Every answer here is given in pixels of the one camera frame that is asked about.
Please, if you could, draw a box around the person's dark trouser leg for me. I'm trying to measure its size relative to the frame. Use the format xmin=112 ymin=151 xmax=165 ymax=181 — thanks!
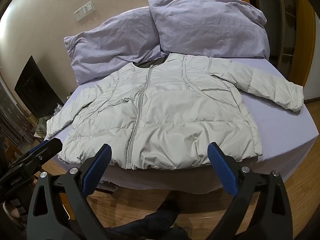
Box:
xmin=117 ymin=197 xmax=192 ymax=240

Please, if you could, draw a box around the cluttered side desk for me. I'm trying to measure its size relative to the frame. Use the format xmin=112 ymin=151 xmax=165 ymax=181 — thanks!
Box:
xmin=0 ymin=80 xmax=66 ymax=142

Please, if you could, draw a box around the lavender pillow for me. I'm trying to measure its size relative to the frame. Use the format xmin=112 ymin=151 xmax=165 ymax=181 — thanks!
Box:
xmin=147 ymin=0 xmax=270 ymax=58

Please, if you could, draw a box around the person's left hand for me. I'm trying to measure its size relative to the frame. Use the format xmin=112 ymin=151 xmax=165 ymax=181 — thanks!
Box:
xmin=2 ymin=202 xmax=21 ymax=218

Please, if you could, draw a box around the black monitor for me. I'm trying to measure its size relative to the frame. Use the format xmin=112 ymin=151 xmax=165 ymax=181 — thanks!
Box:
xmin=14 ymin=56 xmax=64 ymax=119

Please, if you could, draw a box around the wooden door frame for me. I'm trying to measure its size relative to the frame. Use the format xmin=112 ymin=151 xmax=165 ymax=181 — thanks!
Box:
xmin=207 ymin=0 xmax=320 ymax=103

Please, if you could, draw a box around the lavender shirt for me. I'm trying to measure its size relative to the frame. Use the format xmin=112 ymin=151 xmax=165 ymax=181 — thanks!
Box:
xmin=63 ymin=7 xmax=167 ymax=85

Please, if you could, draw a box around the white wall switch plate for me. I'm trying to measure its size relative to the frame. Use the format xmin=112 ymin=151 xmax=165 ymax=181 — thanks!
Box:
xmin=83 ymin=1 xmax=96 ymax=14

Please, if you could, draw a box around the white puffer jacket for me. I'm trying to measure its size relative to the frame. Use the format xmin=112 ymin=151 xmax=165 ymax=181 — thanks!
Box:
xmin=45 ymin=52 xmax=305 ymax=171

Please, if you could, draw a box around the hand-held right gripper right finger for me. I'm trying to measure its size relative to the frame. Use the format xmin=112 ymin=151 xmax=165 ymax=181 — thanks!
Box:
xmin=207 ymin=142 xmax=295 ymax=240

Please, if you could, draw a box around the clear plastic packet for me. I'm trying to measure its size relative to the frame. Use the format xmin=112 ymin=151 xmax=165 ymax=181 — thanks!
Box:
xmin=74 ymin=8 xmax=86 ymax=22

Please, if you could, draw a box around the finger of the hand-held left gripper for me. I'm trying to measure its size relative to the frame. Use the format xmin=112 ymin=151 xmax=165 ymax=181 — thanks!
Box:
xmin=15 ymin=138 xmax=63 ymax=166

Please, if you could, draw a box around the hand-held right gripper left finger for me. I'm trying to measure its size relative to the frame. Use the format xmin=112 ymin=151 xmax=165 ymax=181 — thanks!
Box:
xmin=26 ymin=143 xmax=112 ymax=240

